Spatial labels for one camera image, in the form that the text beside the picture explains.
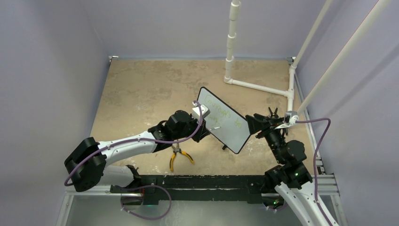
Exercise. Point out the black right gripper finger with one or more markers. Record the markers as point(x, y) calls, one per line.
point(257, 121)
point(258, 129)

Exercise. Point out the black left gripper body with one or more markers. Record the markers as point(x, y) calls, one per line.
point(198, 133)

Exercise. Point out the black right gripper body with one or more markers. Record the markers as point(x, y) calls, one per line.
point(272, 126)

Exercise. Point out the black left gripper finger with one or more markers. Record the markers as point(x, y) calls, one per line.
point(206, 129)
point(205, 137)

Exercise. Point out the black-framed whiteboard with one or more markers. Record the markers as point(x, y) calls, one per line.
point(234, 132)

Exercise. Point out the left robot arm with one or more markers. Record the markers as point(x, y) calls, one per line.
point(89, 161)

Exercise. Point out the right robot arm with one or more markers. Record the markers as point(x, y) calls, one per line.
point(291, 179)

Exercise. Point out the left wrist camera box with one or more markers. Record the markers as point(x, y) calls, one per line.
point(200, 112)

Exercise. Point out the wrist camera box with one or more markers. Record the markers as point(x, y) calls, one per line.
point(289, 120)
point(200, 112)

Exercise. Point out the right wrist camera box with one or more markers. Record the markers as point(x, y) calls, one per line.
point(289, 120)

